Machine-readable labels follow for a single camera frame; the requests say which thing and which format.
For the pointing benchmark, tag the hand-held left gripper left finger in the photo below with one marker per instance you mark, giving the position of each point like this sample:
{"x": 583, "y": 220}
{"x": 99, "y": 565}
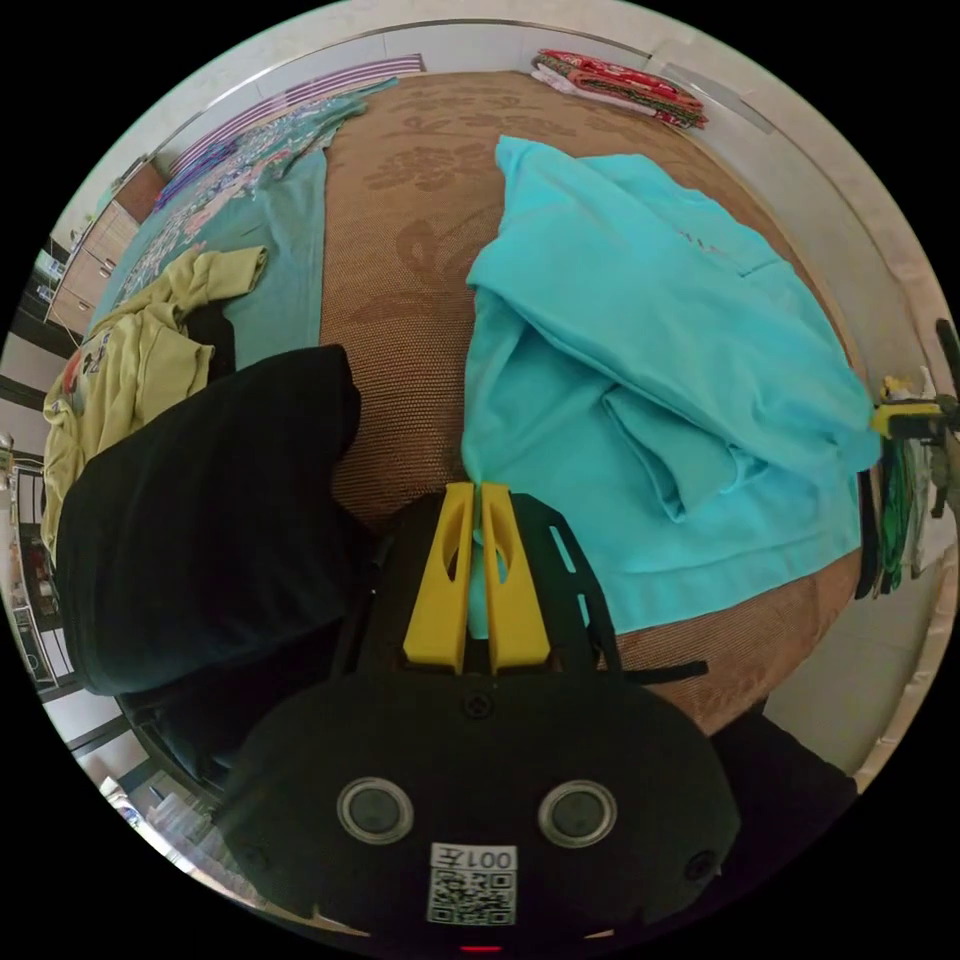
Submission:
{"x": 431, "y": 600}

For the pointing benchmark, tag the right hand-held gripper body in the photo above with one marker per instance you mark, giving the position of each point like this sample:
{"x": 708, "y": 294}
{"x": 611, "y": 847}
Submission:
{"x": 948, "y": 405}

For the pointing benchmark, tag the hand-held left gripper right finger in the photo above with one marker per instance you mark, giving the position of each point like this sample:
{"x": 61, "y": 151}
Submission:
{"x": 517, "y": 607}

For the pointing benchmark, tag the blue t-shirt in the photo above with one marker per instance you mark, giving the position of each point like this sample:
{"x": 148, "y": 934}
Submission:
{"x": 615, "y": 360}

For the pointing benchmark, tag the bed with woven mat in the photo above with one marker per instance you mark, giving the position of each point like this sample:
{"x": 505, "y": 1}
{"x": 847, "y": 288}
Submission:
{"x": 405, "y": 360}

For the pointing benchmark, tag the pile of clothes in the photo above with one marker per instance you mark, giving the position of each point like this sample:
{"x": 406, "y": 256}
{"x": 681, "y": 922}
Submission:
{"x": 202, "y": 510}

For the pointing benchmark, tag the person's body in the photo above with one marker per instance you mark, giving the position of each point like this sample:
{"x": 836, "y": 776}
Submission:
{"x": 780, "y": 802}

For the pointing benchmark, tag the red patterned folded blanket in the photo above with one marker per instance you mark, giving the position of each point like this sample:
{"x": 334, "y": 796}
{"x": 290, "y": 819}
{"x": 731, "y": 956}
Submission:
{"x": 626, "y": 82}

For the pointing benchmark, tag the wooden cupboard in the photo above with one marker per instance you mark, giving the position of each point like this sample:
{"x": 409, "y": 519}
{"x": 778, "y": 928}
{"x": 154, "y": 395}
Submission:
{"x": 86, "y": 262}

